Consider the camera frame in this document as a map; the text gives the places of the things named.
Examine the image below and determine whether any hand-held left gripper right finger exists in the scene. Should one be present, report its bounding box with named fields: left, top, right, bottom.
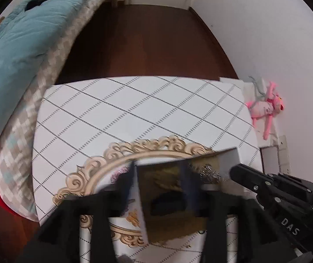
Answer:
left=182, top=163, right=302, bottom=263

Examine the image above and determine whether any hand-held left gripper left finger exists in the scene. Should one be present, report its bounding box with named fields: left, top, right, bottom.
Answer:
left=17, top=164, right=138, bottom=263

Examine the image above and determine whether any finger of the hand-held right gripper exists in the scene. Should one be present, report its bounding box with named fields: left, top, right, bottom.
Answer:
left=229, top=163, right=276, bottom=198

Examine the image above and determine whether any jewelry box gold lining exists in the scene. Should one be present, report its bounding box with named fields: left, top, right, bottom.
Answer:
left=133, top=147, right=245, bottom=245

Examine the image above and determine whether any white checked tablecloth gold ornament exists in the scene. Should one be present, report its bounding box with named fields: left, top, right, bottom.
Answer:
left=31, top=75, right=261, bottom=263

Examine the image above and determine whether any pink plush toy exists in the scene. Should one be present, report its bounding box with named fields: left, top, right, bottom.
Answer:
left=245, top=81, right=286, bottom=141

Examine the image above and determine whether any teal quilted blanket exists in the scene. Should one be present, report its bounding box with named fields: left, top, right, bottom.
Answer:
left=0, top=0, right=125, bottom=168

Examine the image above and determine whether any silver chain jewelry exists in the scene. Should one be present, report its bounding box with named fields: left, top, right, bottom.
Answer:
left=193, top=161, right=229, bottom=183

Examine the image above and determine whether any white wall socket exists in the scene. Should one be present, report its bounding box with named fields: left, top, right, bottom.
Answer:
left=278, top=134, right=292, bottom=174

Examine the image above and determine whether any grey strap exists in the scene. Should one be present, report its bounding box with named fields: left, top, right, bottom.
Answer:
left=248, top=76, right=267, bottom=100

